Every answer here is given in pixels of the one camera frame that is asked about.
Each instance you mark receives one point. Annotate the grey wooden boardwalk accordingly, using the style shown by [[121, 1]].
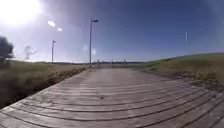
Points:
[[113, 100]]

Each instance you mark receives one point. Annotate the dark bushes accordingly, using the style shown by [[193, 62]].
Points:
[[4, 50]]

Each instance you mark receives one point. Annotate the bare tree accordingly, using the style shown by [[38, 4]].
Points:
[[28, 53]]

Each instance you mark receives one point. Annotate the tall street lamp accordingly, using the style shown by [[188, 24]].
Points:
[[90, 46]]

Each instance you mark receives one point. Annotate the dry grass verge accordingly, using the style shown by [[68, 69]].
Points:
[[30, 76]]

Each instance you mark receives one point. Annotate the thin pale pole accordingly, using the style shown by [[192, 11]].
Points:
[[186, 43]]

